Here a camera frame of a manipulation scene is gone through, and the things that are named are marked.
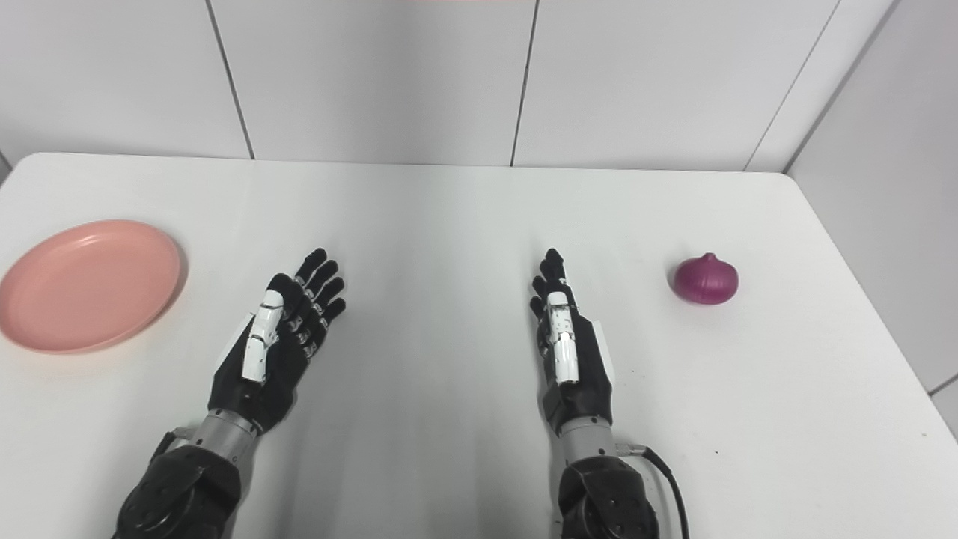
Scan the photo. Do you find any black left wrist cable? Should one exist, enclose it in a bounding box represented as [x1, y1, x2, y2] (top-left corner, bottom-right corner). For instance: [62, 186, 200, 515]
[150, 428, 192, 461]

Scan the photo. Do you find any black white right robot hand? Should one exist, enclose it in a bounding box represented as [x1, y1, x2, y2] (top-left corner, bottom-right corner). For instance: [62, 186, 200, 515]
[529, 248, 618, 437]

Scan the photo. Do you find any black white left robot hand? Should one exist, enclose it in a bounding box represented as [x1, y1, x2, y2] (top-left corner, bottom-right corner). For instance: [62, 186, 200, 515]
[207, 248, 347, 435]

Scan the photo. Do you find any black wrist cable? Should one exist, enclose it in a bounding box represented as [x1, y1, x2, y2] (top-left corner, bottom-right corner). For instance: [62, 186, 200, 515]
[150, 428, 192, 461]
[617, 443, 691, 539]

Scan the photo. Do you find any pink plastic plate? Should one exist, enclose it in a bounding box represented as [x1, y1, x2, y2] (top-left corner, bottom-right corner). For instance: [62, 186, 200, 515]
[0, 219, 183, 355]

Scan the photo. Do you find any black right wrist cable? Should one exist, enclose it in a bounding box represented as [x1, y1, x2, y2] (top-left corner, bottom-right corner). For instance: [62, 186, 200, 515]
[617, 443, 691, 539]

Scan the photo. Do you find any purple red onion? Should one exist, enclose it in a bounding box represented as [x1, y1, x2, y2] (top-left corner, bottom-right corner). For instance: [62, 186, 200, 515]
[672, 252, 740, 306]

